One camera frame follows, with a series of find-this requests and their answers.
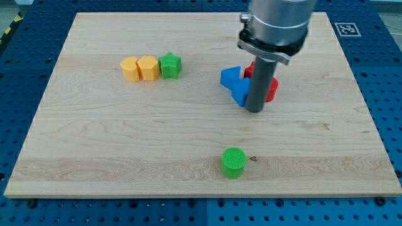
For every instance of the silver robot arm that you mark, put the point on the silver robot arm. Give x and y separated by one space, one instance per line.
275 30

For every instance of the green star block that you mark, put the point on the green star block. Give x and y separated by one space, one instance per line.
170 65

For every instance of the wooden board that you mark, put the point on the wooden board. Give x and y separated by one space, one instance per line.
97 135

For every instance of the blue triangle block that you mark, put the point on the blue triangle block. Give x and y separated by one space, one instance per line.
229 76

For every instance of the blue cube block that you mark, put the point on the blue cube block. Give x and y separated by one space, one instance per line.
240 91

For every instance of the green cylinder block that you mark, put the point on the green cylinder block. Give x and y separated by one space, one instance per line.
233 162

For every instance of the red block behind rod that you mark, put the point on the red block behind rod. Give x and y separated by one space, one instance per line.
248 71

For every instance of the yellow pentagon block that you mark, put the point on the yellow pentagon block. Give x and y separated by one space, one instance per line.
149 68

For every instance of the red cylinder block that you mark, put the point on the red cylinder block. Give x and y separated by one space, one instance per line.
272 90

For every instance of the yellow heart block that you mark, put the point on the yellow heart block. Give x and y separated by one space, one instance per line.
130 69

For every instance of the white fiducial marker tag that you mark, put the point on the white fiducial marker tag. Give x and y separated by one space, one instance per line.
347 29

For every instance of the yellow black hazard tape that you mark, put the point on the yellow black hazard tape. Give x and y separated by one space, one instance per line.
11 29

